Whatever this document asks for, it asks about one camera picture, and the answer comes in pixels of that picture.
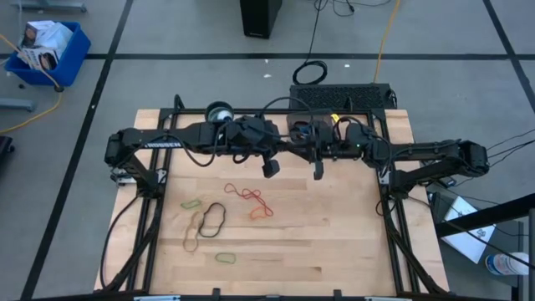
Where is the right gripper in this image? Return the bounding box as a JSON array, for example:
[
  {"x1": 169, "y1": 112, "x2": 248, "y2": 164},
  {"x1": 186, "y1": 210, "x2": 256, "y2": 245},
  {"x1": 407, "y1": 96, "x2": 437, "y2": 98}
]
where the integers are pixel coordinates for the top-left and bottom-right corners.
[{"x1": 313, "y1": 144, "x2": 325, "y2": 181}]

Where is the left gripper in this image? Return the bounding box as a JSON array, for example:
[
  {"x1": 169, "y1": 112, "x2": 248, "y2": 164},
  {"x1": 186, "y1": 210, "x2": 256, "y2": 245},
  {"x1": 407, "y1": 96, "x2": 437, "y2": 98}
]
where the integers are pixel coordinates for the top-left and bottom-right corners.
[{"x1": 259, "y1": 145, "x2": 281, "y2": 180}]

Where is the red rubber band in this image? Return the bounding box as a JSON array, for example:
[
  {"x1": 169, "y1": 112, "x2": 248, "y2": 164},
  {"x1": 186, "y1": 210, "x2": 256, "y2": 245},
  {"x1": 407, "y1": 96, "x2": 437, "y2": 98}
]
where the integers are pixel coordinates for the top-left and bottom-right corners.
[{"x1": 223, "y1": 182, "x2": 275, "y2": 218}]

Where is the orange rubber band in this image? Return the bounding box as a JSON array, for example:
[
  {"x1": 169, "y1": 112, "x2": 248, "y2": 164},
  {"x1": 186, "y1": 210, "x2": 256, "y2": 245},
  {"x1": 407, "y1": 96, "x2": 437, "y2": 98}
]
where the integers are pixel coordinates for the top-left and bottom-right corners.
[{"x1": 249, "y1": 205, "x2": 269, "y2": 222}]

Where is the black rubber band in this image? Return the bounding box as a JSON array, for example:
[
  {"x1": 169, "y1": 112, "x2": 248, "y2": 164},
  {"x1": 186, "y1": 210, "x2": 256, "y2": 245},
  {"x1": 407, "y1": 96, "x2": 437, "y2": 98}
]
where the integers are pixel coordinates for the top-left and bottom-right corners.
[{"x1": 197, "y1": 202, "x2": 227, "y2": 239}]

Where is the tan rubber band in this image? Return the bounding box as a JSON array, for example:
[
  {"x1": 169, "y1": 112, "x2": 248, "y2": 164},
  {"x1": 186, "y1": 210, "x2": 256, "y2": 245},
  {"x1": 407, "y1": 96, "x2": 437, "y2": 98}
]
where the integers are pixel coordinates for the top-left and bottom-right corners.
[{"x1": 182, "y1": 210, "x2": 202, "y2": 253}]

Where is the translucent grey plastic bin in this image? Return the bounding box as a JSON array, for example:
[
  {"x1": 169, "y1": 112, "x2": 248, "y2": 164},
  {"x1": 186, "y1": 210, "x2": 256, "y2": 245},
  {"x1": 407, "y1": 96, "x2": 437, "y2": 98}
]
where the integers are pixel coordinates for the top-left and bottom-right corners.
[{"x1": 286, "y1": 110, "x2": 335, "y2": 141}]

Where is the black perforated computer case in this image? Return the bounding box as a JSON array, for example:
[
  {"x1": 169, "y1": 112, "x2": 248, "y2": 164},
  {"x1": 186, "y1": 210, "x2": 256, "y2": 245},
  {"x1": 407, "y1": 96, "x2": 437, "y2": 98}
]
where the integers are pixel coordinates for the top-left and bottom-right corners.
[{"x1": 288, "y1": 83, "x2": 397, "y2": 110}]

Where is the white cylindrical machine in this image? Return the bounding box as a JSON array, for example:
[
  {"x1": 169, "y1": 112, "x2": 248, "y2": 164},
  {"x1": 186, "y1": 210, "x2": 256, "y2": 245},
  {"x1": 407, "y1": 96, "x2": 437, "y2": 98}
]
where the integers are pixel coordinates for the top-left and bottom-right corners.
[{"x1": 204, "y1": 100, "x2": 236, "y2": 125}]

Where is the black computer tower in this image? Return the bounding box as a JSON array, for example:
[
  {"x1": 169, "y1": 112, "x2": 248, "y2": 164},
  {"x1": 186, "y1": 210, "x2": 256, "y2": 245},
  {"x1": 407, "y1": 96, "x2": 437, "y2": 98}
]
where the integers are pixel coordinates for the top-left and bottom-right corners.
[{"x1": 239, "y1": 0, "x2": 283, "y2": 40}]

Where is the white printed paper sheet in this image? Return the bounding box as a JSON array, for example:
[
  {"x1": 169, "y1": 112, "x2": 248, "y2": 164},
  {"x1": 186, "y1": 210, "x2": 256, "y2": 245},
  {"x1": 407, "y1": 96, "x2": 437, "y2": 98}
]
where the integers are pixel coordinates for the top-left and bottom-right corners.
[{"x1": 441, "y1": 195, "x2": 497, "y2": 265}]

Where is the dark grey side table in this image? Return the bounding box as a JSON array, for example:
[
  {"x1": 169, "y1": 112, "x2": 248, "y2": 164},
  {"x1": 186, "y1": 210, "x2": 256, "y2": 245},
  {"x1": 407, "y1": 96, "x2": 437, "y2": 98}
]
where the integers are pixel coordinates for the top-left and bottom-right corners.
[{"x1": 428, "y1": 190, "x2": 526, "y2": 301}]

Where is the black metal beam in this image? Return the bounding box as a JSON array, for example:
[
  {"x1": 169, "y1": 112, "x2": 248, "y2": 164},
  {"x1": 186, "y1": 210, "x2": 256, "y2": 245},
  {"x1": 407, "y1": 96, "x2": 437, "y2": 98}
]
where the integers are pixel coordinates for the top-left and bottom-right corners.
[{"x1": 434, "y1": 192, "x2": 535, "y2": 238}]

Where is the blue plastic tote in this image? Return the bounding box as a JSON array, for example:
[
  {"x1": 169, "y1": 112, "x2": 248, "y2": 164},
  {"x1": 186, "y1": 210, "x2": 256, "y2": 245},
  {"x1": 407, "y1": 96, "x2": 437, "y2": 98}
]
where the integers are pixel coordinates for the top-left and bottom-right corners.
[{"x1": 4, "y1": 20, "x2": 92, "y2": 91}]

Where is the printed white carton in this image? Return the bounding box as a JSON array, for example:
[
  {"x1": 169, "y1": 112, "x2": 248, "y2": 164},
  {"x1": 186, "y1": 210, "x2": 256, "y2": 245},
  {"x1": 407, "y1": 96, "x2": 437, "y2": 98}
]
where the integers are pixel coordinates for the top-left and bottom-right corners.
[
  {"x1": 18, "y1": 46, "x2": 60, "y2": 71},
  {"x1": 21, "y1": 19, "x2": 58, "y2": 48}
]

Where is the grey metal table foot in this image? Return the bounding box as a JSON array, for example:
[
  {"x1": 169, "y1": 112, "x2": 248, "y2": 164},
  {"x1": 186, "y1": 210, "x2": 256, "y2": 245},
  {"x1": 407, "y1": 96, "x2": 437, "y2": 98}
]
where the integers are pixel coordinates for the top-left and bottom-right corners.
[
  {"x1": 0, "y1": 97, "x2": 38, "y2": 113},
  {"x1": 10, "y1": 1, "x2": 88, "y2": 13}
]

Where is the black caster base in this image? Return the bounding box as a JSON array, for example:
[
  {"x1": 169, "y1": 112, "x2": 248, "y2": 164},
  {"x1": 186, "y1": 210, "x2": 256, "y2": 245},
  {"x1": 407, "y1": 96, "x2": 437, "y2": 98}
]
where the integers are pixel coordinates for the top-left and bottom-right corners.
[{"x1": 0, "y1": 135, "x2": 17, "y2": 155}]

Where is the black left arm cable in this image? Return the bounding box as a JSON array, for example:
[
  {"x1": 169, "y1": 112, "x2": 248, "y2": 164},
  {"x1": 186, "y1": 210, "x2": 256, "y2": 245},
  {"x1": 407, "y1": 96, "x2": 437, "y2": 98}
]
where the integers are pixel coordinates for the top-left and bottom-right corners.
[{"x1": 166, "y1": 132, "x2": 221, "y2": 168}]

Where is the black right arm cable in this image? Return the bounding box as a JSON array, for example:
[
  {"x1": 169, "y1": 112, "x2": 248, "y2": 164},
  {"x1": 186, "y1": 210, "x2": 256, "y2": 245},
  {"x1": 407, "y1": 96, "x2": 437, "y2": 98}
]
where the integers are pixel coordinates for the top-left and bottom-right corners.
[{"x1": 257, "y1": 96, "x2": 314, "y2": 126}]

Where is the black aluminium table frame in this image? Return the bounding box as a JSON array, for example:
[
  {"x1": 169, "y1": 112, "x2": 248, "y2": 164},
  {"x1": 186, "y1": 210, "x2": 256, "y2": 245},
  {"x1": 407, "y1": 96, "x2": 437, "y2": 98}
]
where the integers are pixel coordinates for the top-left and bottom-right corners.
[{"x1": 94, "y1": 94, "x2": 451, "y2": 301}]

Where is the coiled black floor cable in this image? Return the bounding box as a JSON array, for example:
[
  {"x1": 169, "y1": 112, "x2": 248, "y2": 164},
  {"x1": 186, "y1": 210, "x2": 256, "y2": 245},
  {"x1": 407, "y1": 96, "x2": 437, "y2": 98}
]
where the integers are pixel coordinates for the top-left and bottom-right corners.
[{"x1": 291, "y1": 0, "x2": 329, "y2": 86}]

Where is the yellow power cable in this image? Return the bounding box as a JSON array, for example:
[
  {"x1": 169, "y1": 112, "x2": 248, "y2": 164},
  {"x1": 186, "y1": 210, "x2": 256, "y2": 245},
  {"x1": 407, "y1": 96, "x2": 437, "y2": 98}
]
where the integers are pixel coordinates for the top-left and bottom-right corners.
[
  {"x1": 0, "y1": 33, "x2": 64, "y2": 135},
  {"x1": 373, "y1": 0, "x2": 401, "y2": 84}
]

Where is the black arm base cable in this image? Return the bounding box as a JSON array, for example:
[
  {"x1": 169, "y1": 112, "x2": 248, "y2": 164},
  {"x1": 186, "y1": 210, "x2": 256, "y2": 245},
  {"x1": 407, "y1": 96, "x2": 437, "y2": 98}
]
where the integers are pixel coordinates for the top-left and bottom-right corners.
[{"x1": 99, "y1": 194, "x2": 141, "y2": 292}]

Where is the thin black floor cable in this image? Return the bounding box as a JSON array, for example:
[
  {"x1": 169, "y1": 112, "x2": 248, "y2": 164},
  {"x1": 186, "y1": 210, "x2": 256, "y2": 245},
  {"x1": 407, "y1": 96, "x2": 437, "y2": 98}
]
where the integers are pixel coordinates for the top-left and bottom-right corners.
[{"x1": 487, "y1": 128, "x2": 535, "y2": 153}]

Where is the grey metal post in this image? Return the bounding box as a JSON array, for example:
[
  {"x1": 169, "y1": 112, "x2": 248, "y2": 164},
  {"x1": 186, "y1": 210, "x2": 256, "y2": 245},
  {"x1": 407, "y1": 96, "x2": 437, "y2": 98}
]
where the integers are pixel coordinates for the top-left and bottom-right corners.
[{"x1": 527, "y1": 207, "x2": 535, "y2": 301}]

